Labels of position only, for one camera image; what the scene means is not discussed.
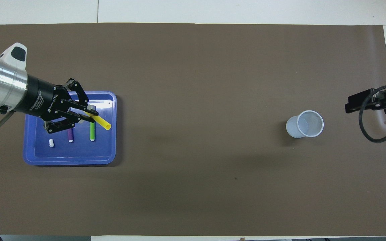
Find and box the yellow pen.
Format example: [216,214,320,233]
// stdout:
[85,112,112,131]

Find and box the blue plastic tray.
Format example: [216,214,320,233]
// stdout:
[23,91,117,166]

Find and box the brown table mat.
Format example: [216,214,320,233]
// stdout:
[0,23,386,236]

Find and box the translucent plastic cup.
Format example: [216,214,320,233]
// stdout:
[286,110,324,138]

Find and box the green pen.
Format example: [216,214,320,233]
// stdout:
[90,105,96,142]

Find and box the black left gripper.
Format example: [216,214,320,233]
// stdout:
[13,74,99,135]

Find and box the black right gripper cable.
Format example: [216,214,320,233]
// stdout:
[359,84,386,143]

